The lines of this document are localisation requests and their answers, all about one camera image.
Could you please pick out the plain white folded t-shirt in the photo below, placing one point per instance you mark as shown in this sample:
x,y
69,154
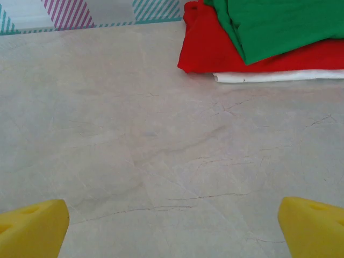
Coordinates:
x,y
268,76

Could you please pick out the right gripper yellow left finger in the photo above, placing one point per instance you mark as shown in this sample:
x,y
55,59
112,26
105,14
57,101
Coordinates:
x,y
35,231

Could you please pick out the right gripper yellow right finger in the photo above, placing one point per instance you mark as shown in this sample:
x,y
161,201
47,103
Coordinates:
x,y
314,231

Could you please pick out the green folded t-shirt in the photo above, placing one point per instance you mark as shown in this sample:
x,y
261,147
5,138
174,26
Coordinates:
x,y
282,27

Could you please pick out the red folded t-shirt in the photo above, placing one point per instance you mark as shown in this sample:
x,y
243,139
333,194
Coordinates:
x,y
209,51

